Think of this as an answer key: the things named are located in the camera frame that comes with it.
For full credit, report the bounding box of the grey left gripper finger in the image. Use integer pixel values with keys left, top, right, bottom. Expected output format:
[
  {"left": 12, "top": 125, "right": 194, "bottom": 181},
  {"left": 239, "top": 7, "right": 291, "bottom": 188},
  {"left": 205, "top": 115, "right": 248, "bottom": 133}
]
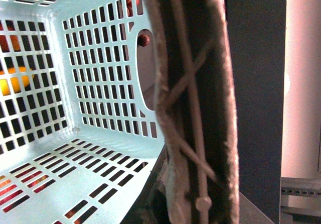
[{"left": 144, "top": 0, "right": 239, "bottom": 223}]

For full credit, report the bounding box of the light blue plastic basket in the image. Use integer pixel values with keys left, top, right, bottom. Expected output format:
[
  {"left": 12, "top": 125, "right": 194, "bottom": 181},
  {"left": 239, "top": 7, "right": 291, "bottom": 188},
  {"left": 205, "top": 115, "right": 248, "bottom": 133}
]
[{"left": 1, "top": 0, "right": 164, "bottom": 223}]

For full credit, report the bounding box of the red apple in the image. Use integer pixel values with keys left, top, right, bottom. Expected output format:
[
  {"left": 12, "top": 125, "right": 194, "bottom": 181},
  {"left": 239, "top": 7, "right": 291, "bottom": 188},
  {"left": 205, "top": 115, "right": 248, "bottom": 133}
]
[{"left": 137, "top": 34, "right": 150, "bottom": 47}]

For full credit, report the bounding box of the orange fruit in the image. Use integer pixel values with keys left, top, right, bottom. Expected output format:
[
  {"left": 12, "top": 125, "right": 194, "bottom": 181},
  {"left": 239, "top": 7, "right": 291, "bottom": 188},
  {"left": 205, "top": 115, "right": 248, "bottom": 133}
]
[{"left": 1, "top": 66, "right": 31, "bottom": 96}]

